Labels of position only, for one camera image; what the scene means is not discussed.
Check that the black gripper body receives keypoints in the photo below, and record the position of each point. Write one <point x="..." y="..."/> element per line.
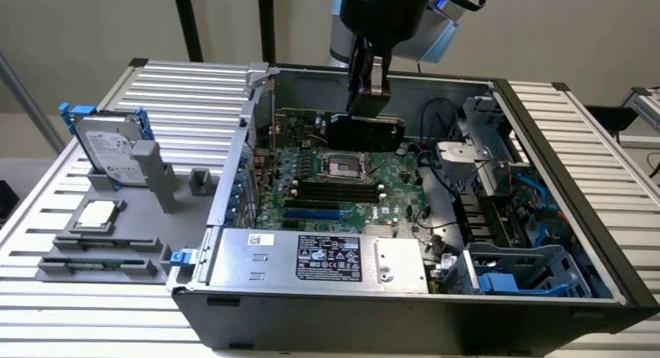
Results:
<point x="385" y="10"/>

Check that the black graphics card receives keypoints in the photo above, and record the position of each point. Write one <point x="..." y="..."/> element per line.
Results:
<point x="361" y="135"/>

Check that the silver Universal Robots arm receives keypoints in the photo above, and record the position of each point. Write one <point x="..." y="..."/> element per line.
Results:
<point x="438" y="37"/>

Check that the blue expansion slot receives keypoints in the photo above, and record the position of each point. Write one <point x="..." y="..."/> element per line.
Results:
<point x="313" y="215"/>

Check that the black stand pole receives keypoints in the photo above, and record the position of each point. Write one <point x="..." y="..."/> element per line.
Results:
<point x="267" y="25"/>
<point x="190" y="25"/>

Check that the CPU socket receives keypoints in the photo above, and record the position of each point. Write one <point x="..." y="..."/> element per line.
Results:
<point x="343" y="165"/>

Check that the green Dell motherboard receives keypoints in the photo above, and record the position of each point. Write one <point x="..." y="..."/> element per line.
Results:
<point x="398" y="180"/>

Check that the metal drive cage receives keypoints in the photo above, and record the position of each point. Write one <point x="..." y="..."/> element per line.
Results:
<point x="485" y="157"/>

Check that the black RAM slots bank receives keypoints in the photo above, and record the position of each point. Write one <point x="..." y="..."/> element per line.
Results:
<point x="338" y="191"/>

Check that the silver chipset heatsink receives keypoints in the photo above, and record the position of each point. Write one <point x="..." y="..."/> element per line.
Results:
<point x="379" y="229"/>

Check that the silver power supply unit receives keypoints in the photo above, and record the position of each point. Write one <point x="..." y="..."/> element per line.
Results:
<point x="289" y="263"/>

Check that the grey parts rack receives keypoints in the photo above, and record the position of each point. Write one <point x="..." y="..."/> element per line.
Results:
<point x="170" y="219"/>

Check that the grey disk bay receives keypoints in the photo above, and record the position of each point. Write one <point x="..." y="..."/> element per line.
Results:
<point x="521" y="265"/>

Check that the blue case latch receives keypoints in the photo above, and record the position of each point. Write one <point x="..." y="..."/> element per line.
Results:
<point x="183" y="256"/>

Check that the black open PC case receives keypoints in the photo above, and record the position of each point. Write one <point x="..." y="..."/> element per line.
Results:
<point x="393" y="319"/>

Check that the silver CPU chip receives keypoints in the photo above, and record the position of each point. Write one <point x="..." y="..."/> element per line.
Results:
<point x="97" y="213"/>

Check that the green RAM stick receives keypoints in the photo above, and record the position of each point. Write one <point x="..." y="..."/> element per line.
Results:
<point x="93" y="263"/>
<point x="103" y="242"/>

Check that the hard disk with blue bracket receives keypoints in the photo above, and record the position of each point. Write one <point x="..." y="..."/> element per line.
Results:
<point x="106" y="145"/>

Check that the grey slanted metal post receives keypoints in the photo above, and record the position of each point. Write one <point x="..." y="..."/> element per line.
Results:
<point x="29" y="103"/>

